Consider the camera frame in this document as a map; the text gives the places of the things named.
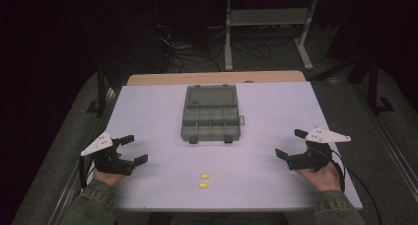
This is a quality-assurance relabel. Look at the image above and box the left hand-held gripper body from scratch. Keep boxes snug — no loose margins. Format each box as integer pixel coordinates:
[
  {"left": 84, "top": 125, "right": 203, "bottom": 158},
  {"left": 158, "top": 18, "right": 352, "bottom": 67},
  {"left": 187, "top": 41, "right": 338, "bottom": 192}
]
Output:
[{"left": 80, "top": 130, "right": 136, "bottom": 177}]

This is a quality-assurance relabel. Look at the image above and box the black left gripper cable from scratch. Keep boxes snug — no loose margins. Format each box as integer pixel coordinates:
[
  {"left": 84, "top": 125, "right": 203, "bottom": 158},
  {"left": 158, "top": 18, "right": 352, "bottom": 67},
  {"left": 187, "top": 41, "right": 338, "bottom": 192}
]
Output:
[{"left": 78, "top": 155, "right": 96, "bottom": 190}]

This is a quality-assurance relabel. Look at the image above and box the white metal shelf stand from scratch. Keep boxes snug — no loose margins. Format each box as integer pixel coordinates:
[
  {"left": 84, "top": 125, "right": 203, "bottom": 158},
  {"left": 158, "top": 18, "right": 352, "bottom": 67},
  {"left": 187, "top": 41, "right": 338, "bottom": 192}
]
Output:
[{"left": 224, "top": 0, "right": 319, "bottom": 72}]

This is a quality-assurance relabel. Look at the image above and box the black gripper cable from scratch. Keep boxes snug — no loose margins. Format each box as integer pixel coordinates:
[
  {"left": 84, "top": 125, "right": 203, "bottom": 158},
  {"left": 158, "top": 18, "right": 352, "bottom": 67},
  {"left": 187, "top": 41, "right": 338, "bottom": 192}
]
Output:
[
  {"left": 78, "top": 155, "right": 96, "bottom": 190},
  {"left": 330, "top": 149, "right": 383, "bottom": 225}
]

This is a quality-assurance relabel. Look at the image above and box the grey plastic compartment box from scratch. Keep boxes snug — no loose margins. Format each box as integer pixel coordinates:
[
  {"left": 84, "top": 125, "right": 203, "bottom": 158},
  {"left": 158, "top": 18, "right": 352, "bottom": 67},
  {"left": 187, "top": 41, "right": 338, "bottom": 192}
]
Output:
[{"left": 179, "top": 83, "right": 246, "bottom": 145}]

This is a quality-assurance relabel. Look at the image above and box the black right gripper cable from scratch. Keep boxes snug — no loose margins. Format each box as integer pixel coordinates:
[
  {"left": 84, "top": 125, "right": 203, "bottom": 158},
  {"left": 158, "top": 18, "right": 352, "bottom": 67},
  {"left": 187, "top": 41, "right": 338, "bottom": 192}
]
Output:
[{"left": 330, "top": 149, "right": 383, "bottom": 225}]

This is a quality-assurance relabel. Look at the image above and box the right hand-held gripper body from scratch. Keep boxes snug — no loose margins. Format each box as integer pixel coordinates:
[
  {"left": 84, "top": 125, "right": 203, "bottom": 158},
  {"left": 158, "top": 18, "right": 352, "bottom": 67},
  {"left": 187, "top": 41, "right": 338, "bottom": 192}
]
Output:
[{"left": 286, "top": 126, "right": 352, "bottom": 173}]

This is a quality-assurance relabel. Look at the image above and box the wooden table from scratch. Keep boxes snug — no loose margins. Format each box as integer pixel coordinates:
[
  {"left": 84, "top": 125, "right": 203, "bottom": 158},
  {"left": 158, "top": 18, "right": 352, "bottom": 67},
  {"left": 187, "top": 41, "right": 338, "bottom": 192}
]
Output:
[{"left": 126, "top": 69, "right": 307, "bottom": 87}]

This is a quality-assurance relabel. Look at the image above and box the person's left hand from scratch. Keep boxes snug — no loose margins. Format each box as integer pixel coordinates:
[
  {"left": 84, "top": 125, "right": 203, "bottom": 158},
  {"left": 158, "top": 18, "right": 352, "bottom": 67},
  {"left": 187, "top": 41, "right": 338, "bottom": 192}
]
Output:
[{"left": 93, "top": 167, "right": 128, "bottom": 188}]

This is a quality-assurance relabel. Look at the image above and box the tangle of black floor cables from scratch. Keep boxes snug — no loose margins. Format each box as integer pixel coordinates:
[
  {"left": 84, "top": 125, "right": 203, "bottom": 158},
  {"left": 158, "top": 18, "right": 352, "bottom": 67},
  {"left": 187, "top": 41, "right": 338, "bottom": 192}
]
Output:
[{"left": 156, "top": 22, "right": 297, "bottom": 73}]

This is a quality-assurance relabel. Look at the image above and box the black metal stand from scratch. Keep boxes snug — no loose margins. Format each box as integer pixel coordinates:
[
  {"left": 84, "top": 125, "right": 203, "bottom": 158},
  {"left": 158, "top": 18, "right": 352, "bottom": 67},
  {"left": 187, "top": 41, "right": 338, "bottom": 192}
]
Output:
[
  {"left": 367, "top": 53, "right": 395, "bottom": 116},
  {"left": 86, "top": 62, "right": 115, "bottom": 118}
]

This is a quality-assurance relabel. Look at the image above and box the person's right hand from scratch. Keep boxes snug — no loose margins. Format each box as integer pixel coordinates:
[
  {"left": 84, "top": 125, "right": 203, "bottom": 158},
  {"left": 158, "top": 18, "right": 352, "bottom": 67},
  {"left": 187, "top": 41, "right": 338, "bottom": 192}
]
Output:
[{"left": 295, "top": 162, "right": 342, "bottom": 193}]

